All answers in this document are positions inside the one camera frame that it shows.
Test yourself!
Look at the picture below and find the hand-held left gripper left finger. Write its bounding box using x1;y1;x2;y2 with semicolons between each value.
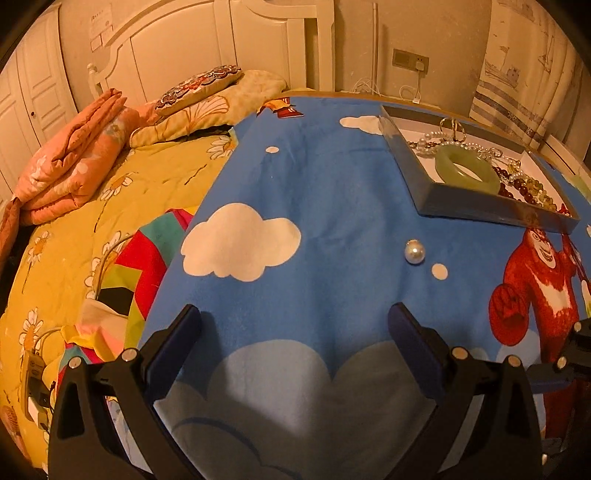
47;304;202;480

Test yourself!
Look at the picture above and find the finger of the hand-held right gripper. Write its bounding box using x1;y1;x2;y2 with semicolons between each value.
529;318;591;398

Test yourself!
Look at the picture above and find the yellow floral bedsheet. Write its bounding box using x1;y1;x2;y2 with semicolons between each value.
0;131;238;467

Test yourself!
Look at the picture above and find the dark red bead bracelet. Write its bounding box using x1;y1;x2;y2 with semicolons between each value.
492;164;539;204

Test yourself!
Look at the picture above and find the white bed headboard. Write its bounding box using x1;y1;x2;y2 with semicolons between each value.
88;0;335;109

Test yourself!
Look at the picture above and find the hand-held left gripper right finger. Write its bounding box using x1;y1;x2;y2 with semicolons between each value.
388;302;542;480

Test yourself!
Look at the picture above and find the cream floral pillow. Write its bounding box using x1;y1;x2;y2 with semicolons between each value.
129;69;289;148

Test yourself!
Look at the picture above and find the blue cartoon tablecloth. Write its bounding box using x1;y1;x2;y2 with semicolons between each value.
108;95;591;480

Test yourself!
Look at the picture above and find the white pearl necklace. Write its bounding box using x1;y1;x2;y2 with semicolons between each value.
406;128;504;160

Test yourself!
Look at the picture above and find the white paper notice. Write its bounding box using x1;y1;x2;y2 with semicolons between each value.
89;4;115;51

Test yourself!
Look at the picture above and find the yellow bead bracelet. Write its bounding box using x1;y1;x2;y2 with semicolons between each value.
519;171;560;212

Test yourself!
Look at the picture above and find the wall socket panel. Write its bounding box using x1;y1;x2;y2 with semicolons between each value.
392;48;430;73

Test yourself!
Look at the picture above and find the colourful geometric cloth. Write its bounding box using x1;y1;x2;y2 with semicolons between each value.
60;208;197;370

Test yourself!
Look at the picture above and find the white wall conduit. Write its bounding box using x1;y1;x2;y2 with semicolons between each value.
371;2;380;93

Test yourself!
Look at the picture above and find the green jade bangle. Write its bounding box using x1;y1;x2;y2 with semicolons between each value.
433;144;502;195

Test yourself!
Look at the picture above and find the white charger cable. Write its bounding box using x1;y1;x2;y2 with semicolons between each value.
398;58;428;103

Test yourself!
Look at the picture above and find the large pearl bead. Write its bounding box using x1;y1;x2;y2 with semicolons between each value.
405;239;426;267

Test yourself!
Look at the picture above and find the folded pink quilt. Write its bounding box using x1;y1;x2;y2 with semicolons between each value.
0;89;160;227

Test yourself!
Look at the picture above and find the charger adapter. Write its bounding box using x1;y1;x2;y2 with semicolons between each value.
21;353;52;430

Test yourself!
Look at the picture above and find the grey jewelry box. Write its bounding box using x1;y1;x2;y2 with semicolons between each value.
379;104;581;235

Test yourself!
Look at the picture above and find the white wardrobe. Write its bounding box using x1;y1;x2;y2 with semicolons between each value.
0;9;79;195

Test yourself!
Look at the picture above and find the patterned round cushion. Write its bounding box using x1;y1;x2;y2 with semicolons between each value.
154;66;245;116

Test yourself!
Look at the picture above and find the striped printed curtain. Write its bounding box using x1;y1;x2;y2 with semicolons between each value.
468;0;591;155

